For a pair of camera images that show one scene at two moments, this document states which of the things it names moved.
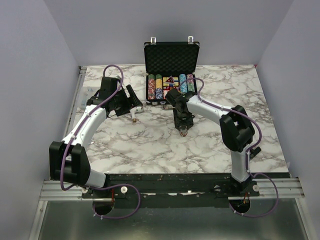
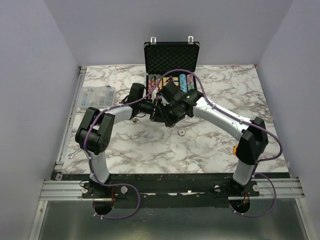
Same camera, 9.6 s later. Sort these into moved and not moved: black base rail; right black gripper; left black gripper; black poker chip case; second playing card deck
Moved: left black gripper; right black gripper
Not moved: second playing card deck; black base rail; black poker chip case
